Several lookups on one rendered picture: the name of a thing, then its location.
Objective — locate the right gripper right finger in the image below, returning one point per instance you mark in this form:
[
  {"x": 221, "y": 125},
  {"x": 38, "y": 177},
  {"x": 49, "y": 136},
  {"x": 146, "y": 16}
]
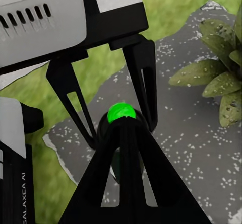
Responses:
[{"x": 176, "y": 204}]

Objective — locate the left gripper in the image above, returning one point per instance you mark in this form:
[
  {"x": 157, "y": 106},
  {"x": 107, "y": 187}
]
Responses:
[{"x": 120, "y": 28}]

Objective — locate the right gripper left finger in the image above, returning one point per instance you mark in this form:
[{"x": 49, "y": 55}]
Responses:
[{"x": 85, "y": 204}]

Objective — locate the insectifuge atomizer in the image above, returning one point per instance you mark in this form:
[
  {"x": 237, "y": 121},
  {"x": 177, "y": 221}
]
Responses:
[{"x": 117, "y": 111}]

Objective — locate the pot plant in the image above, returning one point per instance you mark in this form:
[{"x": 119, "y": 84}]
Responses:
[{"x": 223, "y": 76}]

